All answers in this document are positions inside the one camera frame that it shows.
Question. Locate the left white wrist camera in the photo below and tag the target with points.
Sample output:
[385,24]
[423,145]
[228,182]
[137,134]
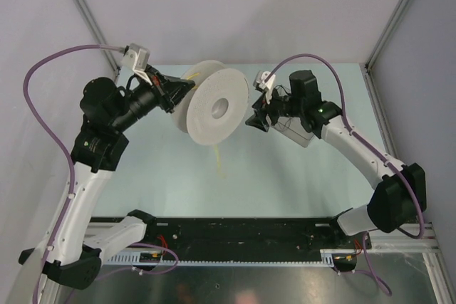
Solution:
[136,58]

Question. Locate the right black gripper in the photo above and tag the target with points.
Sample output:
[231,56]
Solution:
[258,121]

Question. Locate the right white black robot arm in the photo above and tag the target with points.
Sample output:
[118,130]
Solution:
[399,190]

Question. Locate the white plastic spool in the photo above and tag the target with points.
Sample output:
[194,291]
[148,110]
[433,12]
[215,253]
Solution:
[216,105]

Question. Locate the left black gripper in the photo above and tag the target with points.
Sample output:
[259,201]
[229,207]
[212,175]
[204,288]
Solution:
[168,90]

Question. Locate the right aluminium frame post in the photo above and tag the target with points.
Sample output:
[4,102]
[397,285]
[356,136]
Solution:
[392,25]

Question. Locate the aluminium frame post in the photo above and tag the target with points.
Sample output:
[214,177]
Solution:
[392,25]
[90,21]

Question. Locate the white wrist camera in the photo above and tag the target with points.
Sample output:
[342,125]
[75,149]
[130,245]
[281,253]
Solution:
[136,58]
[264,82]

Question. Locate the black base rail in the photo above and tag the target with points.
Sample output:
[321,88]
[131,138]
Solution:
[248,240]

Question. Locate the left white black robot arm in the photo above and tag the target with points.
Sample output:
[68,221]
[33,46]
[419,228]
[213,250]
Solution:
[64,256]

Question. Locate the left aluminium frame post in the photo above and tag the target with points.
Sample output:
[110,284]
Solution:
[90,21]

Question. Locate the clear plastic box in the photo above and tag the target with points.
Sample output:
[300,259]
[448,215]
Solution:
[291,127]

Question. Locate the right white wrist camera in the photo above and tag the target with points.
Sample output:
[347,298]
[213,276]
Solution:
[264,82]

